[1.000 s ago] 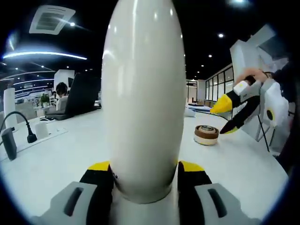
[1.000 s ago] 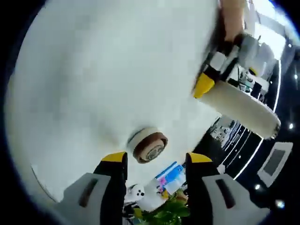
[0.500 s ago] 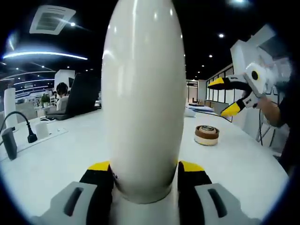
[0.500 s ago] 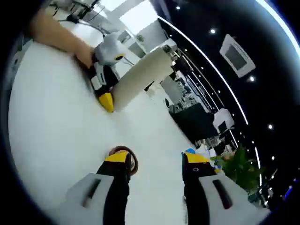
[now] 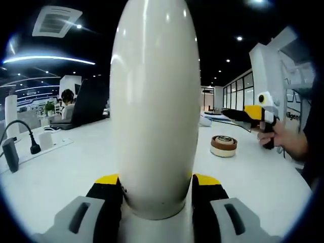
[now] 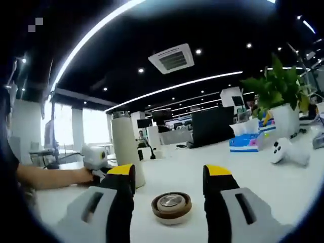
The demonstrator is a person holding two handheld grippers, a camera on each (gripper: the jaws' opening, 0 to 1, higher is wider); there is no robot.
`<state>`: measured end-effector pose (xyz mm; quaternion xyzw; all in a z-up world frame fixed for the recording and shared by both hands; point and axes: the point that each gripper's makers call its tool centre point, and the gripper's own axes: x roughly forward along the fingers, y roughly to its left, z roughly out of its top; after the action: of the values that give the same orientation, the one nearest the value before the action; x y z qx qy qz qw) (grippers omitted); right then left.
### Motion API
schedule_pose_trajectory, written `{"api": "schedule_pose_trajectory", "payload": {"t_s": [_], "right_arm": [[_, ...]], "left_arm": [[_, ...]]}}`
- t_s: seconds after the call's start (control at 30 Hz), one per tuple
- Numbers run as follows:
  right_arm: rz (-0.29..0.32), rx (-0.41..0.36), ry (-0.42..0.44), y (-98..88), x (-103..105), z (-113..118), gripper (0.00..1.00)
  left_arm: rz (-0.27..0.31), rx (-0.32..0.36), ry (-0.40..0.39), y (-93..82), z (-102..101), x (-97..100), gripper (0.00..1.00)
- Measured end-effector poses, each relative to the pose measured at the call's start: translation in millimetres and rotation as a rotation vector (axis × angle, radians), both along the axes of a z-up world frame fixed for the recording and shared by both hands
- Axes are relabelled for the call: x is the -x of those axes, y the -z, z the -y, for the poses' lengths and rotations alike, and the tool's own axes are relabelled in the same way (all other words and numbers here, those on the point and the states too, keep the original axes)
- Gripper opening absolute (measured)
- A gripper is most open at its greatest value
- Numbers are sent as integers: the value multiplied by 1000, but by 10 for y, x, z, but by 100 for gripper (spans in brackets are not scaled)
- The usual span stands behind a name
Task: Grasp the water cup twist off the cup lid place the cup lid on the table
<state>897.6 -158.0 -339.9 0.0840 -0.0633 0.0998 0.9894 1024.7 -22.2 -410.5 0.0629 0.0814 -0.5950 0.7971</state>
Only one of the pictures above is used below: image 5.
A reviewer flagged blue white flat stack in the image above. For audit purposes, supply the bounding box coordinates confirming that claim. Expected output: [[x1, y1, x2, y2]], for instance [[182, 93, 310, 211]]
[[205, 111, 226, 121]]

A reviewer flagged curved ceiling light strip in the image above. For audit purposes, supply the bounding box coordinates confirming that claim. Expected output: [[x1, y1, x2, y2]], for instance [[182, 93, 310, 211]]
[[3, 55, 96, 65]]

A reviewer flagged black plug with cable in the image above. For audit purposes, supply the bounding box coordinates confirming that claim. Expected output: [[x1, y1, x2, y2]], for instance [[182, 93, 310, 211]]
[[0, 120, 41, 155]]

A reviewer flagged white rounded item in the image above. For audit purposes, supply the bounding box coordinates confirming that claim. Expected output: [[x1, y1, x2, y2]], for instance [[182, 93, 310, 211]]
[[199, 113, 213, 127]]

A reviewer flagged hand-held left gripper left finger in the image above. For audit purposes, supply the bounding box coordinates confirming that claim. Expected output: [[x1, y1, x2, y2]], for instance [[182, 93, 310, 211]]
[[32, 174, 124, 243]]

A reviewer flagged glass partition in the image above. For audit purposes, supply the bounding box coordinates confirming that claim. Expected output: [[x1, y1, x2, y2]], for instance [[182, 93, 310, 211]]
[[222, 70, 255, 119]]

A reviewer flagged white table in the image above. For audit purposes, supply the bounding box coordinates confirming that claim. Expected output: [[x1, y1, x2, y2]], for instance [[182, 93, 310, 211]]
[[0, 116, 312, 243]]

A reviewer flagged cream brown-banded cup lid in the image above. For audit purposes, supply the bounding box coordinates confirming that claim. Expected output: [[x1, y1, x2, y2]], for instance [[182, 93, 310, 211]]
[[210, 135, 238, 158]]

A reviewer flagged black power adapter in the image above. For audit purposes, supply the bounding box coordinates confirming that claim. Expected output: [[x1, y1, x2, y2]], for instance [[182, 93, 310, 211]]
[[2, 138, 20, 174]]

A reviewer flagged white charger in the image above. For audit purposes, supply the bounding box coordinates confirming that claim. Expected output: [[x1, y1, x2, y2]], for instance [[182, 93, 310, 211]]
[[37, 131, 54, 152]]

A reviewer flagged white power strip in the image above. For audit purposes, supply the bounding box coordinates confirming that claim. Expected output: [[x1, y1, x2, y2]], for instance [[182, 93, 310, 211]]
[[0, 138, 75, 168]]

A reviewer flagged person's right hand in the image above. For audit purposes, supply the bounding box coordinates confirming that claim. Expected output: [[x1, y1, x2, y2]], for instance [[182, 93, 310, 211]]
[[257, 125, 292, 152]]

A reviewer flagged cream water cup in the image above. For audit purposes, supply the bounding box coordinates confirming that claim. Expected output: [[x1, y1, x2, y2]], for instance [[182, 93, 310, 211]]
[[109, 0, 203, 220]]

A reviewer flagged ceiling air vent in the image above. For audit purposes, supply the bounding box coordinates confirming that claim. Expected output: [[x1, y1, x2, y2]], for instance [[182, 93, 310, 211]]
[[31, 5, 83, 38]]

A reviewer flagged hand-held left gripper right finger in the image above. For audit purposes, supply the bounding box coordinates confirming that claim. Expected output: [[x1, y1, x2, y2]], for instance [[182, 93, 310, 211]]
[[191, 173, 281, 243]]

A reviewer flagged black laptop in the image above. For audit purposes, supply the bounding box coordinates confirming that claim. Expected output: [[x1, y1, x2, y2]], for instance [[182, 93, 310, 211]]
[[50, 78, 111, 131]]

